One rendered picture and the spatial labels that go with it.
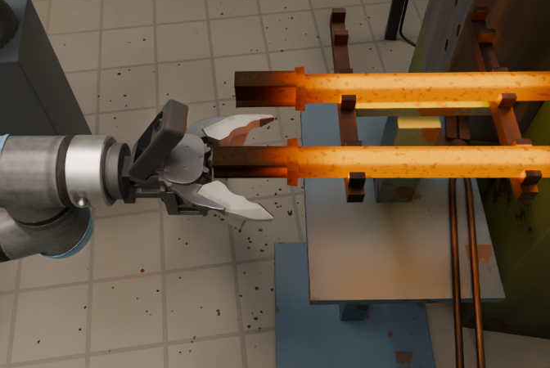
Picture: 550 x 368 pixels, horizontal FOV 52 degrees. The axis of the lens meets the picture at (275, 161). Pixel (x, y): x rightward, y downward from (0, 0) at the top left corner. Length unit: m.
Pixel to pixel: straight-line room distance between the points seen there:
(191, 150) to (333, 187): 0.36
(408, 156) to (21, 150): 0.46
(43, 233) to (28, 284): 0.93
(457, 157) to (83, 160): 0.45
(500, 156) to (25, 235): 0.62
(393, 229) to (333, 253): 0.11
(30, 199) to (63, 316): 0.96
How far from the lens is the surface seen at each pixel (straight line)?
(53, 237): 0.83
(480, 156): 0.73
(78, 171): 0.70
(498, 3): 1.05
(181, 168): 0.68
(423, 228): 0.97
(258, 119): 0.72
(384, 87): 0.77
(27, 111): 1.48
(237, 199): 0.66
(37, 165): 0.72
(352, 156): 0.69
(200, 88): 1.99
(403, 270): 0.93
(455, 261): 0.95
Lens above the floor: 1.49
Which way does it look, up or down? 57 degrees down
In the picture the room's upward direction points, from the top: straight up
